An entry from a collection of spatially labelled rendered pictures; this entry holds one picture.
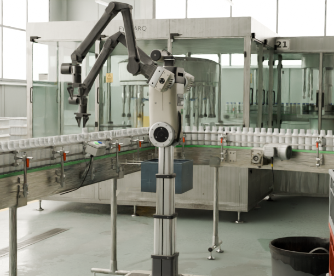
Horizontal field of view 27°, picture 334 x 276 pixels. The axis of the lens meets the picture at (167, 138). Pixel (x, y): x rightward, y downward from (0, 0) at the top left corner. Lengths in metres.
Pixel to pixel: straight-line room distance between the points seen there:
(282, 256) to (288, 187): 6.16
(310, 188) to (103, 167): 5.23
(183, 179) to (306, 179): 4.90
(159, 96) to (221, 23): 3.85
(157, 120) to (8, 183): 1.01
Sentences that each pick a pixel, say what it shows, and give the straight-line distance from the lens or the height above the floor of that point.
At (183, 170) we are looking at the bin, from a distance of 4.94.
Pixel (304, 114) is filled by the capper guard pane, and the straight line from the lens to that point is 9.65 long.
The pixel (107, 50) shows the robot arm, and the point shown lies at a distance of 4.60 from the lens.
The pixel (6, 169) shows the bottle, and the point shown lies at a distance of 3.74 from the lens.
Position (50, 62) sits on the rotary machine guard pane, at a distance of 8.65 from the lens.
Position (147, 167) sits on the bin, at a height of 0.91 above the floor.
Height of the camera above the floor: 1.38
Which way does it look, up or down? 3 degrees down
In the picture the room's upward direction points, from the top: 1 degrees clockwise
